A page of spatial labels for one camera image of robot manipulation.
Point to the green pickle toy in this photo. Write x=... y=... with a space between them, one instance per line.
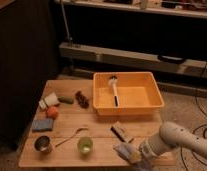
x=66 y=100

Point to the orange fruit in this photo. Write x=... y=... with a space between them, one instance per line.
x=52 y=112

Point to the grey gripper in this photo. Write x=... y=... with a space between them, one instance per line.
x=147 y=154

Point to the black handle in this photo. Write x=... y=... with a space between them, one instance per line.
x=174 y=60

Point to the white dish brush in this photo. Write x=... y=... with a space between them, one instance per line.
x=112 y=83

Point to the metal cup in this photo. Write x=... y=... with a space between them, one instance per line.
x=43 y=144

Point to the upper wooden shelf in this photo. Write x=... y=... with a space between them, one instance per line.
x=133 y=8

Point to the metal pole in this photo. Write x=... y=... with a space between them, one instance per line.
x=68 y=36

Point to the grey lower shelf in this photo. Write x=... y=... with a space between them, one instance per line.
x=131 y=59

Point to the yellow plastic tub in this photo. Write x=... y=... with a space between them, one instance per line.
x=138 y=94

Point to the wooden spoon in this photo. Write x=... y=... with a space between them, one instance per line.
x=72 y=136

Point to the brown wooden block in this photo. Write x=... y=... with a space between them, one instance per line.
x=121 y=132

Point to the blue sponge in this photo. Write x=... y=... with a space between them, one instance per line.
x=42 y=125

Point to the green translucent cup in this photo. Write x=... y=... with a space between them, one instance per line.
x=85 y=145

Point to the dark grape bunch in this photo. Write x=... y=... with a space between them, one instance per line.
x=82 y=100

